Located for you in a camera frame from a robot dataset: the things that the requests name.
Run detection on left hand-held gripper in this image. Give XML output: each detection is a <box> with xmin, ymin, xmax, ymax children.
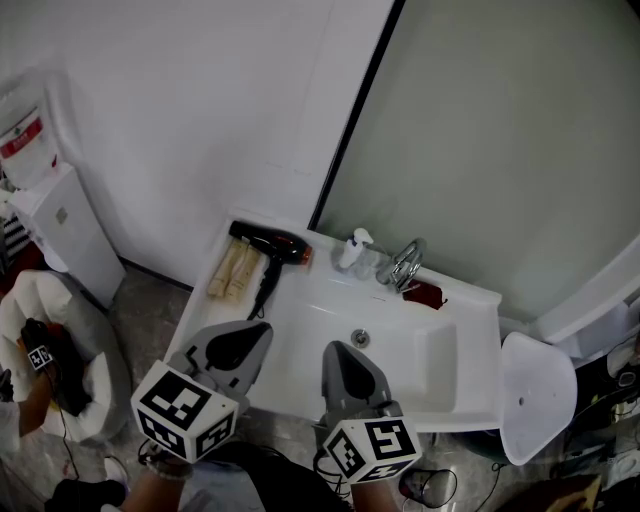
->
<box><xmin>130</xmin><ymin>322</ymin><xmax>274</xmax><ymax>464</ymax></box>

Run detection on white ceramic washbasin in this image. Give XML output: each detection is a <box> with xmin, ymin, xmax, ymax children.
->
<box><xmin>162</xmin><ymin>204</ymin><xmax>503</xmax><ymax>434</ymax></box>

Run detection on black orange hair dryer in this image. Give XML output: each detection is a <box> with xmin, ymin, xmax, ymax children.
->
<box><xmin>228</xmin><ymin>219</ymin><xmax>315</xmax><ymax>309</ymax></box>

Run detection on tangle of black cables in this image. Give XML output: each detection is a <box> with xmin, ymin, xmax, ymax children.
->
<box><xmin>549</xmin><ymin>349</ymin><xmax>640</xmax><ymax>481</ymax></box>

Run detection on black trousers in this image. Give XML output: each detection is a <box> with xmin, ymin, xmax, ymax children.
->
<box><xmin>44</xmin><ymin>442</ymin><xmax>354</xmax><ymax>512</ymax></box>

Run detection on chrome faucet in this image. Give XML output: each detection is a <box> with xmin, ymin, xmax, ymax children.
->
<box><xmin>375</xmin><ymin>237</ymin><xmax>429</xmax><ymax>294</ymax></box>

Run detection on white water dispenser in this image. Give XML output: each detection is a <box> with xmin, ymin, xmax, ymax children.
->
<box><xmin>8</xmin><ymin>162</ymin><xmax>127</xmax><ymax>312</ymax></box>

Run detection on brown cardboard box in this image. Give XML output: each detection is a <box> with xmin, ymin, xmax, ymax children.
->
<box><xmin>504</xmin><ymin>472</ymin><xmax>604</xmax><ymax>512</ymax></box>

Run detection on black white striped cushion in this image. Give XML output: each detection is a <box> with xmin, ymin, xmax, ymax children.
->
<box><xmin>2</xmin><ymin>212</ymin><xmax>29</xmax><ymax>251</ymax></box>

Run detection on white bead bracelet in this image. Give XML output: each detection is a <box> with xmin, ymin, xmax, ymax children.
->
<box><xmin>146</xmin><ymin>455</ymin><xmax>195</xmax><ymax>482</ymax></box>

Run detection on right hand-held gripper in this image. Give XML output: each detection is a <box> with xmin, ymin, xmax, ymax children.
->
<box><xmin>319</xmin><ymin>341</ymin><xmax>423</xmax><ymax>485</ymax></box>

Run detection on water jug with red label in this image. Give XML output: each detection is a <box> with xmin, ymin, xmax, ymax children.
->
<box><xmin>0</xmin><ymin>74</ymin><xmax>65</xmax><ymax>190</ymax></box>

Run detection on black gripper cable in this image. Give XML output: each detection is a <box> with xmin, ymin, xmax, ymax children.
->
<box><xmin>137</xmin><ymin>438</ymin><xmax>164</xmax><ymax>466</ymax></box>
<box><xmin>312</xmin><ymin>447</ymin><xmax>354</xmax><ymax>499</ymax></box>

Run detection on tan cosmetic tube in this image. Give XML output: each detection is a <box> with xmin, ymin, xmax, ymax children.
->
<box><xmin>206</xmin><ymin>238</ymin><xmax>250</xmax><ymax>297</ymax></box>
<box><xmin>224</xmin><ymin>247</ymin><xmax>262</xmax><ymax>301</ymax></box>

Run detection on dark red pouch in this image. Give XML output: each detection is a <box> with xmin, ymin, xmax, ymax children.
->
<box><xmin>402</xmin><ymin>280</ymin><xmax>449</xmax><ymax>311</ymax></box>

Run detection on clear glass cup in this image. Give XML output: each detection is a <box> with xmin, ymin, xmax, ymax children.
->
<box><xmin>355</xmin><ymin>247</ymin><xmax>386</xmax><ymax>280</ymax></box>

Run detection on frosted glass panel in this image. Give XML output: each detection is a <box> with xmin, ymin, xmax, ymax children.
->
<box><xmin>308</xmin><ymin>0</ymin><xmax>640</xmax><ymax>321</ymax></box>

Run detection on person's right forearm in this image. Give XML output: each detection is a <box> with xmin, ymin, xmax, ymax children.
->
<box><xmin>347</xmin><ymin>479</ymin><xmax>401</xmax><ymax>512</ymax></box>

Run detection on another person's forearm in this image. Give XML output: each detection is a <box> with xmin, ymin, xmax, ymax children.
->
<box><xmin>17</xmin><ymin>369</ymin><xmax>56</xmax><ymax>436</ymax></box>

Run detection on white shoe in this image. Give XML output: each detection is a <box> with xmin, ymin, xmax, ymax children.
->
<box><xmin>102</xmin><ymin>454</ymin><xmax>132</xmax><ymax>499</ymax></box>

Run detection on person's left forearm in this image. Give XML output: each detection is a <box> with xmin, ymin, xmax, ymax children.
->
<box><xmin>119</xmin><ymin>462</ymin><xmax>196</xmax><ymax>512</ymax></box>

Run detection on white egg-shaped floor seat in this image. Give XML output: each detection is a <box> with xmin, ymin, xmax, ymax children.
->
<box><xmin>0</xmin><ymin>269</ymin><xmax>132</xmax><ymax>444</ymax></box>

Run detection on white pump bottle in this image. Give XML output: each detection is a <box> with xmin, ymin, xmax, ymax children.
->
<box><xmin>338</xmin><ymin>227</ymin><xmax>375</xmax><ymax>271</ymax></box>

